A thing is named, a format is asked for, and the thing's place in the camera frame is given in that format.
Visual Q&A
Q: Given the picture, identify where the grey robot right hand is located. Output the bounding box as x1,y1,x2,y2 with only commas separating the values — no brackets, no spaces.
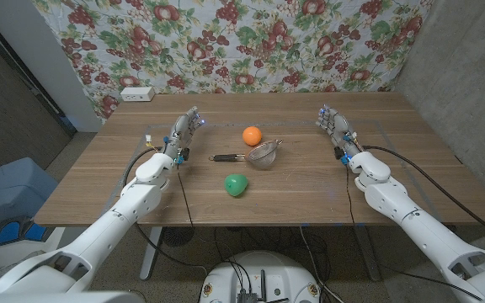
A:
316,104,364,162

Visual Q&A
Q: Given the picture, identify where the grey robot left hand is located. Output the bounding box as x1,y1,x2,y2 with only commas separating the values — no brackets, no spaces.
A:
162,105,205,165

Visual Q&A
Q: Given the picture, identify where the metal mesh sieve black handle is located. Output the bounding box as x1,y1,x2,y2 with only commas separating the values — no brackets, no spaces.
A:
208,139,285,170

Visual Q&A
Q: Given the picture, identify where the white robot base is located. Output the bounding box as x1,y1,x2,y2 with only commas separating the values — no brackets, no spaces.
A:
199,250,322,303

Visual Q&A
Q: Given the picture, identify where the orange ball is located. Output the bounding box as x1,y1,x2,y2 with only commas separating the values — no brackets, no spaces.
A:
242,125,264,147

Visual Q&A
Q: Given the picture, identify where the green ball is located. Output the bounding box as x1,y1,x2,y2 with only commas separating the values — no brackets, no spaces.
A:
224,173,249,198

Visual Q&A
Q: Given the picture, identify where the white power strip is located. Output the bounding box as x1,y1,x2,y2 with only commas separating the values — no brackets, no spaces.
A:
120,86,156,103

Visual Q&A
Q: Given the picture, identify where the black round floor fan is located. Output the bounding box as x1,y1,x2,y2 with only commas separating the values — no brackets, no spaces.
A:
161,226,196,248

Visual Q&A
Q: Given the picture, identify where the floral fruit print backdrop cloth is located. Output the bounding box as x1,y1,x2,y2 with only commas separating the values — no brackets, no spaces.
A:
31,0,435,121

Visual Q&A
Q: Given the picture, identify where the white table leg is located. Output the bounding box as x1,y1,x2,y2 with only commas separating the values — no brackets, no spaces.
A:
139,226,163,282

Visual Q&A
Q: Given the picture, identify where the grey table leg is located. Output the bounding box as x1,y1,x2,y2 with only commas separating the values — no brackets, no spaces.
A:
354,226,381,282

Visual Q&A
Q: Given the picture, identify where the white floor panel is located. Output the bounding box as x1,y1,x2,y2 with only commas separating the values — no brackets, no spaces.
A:
0,226,67,287

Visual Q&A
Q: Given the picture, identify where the blue-grey storage bin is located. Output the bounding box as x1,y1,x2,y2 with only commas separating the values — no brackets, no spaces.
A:
0,157,60,228

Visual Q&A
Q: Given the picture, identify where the black and blue foot pedal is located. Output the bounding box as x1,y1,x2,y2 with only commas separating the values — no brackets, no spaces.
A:
0,216,48,247

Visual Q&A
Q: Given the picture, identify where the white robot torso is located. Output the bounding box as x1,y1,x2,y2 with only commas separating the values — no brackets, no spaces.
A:
0,290,147,303

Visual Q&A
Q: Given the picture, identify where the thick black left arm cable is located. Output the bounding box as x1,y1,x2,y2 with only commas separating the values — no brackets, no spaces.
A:
122,146,208,274

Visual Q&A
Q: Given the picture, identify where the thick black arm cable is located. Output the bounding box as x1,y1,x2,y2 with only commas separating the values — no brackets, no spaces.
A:
122,146,208,274
362,145,485,247

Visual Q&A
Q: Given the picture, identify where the thin black left wrist cable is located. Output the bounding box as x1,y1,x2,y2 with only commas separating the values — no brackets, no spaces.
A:
176,162,195,228

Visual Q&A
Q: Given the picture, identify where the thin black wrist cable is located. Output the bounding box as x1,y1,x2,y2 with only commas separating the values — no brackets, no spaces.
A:
344,162,485,302
176,162,195,228

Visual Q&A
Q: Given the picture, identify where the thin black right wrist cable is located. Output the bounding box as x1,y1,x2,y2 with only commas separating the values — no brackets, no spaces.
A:
344,162,485,302

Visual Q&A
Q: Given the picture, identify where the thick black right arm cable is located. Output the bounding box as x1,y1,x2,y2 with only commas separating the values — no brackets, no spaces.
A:
362,145,485,247

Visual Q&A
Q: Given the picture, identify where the grey floor cable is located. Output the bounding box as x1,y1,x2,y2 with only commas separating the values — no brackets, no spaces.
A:
299,226,344,303

